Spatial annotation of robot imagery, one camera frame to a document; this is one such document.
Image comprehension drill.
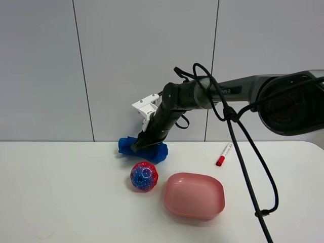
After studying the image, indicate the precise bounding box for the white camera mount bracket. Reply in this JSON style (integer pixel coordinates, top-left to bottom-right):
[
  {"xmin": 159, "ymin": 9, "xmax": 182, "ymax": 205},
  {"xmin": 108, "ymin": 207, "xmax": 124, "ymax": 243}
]
[{"xmin": 132, "ymin": 94, "xmax": 161, "ymax": 132}]

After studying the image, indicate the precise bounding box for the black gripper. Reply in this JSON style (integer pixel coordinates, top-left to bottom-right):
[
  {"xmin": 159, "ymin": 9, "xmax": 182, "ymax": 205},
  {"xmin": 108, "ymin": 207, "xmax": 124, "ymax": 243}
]
[{"xmin": 131, "ymin": 104, "xmax": 186, "ymax": 151}]

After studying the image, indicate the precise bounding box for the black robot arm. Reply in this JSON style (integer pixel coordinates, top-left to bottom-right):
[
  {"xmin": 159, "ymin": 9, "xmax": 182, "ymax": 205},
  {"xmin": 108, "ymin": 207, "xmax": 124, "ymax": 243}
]
[{"xmin": 131, "ymin": 68, "xmax": 323, "ymax": 152}]

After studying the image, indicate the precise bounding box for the red capped white marker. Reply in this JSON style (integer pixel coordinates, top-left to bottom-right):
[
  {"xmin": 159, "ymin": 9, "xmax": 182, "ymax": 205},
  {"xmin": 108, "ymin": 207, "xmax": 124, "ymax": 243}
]
[{"xmin": 215, "ymin": 142, "xmax": 233, "ymax": 167}]

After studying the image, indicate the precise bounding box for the blue cloth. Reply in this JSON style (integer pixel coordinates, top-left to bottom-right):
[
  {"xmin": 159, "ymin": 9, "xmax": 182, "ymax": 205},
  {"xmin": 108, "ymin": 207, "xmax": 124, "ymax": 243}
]
[{"xmin": 118, "ymin": 137, "xmax": 169, "ymax": 164}]

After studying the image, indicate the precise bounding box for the pink square plastic plate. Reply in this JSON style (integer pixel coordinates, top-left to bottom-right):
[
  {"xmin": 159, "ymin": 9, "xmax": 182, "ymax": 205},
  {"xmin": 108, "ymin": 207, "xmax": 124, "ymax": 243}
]
[{"xmin": 164, "ymin": 173, "xmax": 225, "ymax": 220}]

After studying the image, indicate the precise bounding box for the red blue studded ball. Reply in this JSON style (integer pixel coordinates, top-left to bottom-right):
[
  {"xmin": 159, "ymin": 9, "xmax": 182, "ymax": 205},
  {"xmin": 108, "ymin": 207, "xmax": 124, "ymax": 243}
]
[{"xmin": 130, "ymin": 161, "xmax": 158, "ymax": 192}]

